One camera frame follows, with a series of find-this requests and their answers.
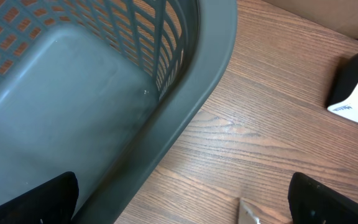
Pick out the white bamboo print tube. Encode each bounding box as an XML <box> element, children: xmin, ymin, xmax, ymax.
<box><xmin>237</xmin><ymin>198</ymin><xmax>260</xmax><ymax>224</ymax></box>

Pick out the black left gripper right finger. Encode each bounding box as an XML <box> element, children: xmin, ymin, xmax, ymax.
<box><xmin>288</xmin><ymin>172</ymin><xmax>358</xmax><ymax>224</ymax></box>

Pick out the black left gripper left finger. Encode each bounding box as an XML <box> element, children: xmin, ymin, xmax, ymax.
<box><xmin>0</xmin><ymin>172</ymin><xmax>79</xmax><ymax>224</ymax></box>

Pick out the grey plastic shopping basket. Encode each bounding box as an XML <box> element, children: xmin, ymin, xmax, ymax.
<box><xmin>0</xmin><ymin>0</ymin><xmax>237</xmax><ymax>223</ymax></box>

